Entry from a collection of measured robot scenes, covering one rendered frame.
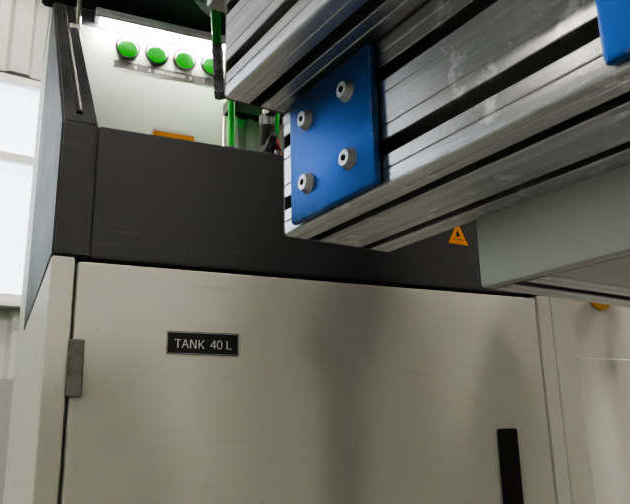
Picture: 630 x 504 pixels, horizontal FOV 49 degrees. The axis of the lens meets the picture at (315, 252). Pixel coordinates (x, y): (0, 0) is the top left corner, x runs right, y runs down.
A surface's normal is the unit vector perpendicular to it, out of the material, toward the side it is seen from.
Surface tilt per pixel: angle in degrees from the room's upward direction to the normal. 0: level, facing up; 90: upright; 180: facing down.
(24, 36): 90
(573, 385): 90
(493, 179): 180
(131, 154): 90
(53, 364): 90
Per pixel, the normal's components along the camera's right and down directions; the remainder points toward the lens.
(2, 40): 0.54, -0.23
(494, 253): -0.84, -0.12
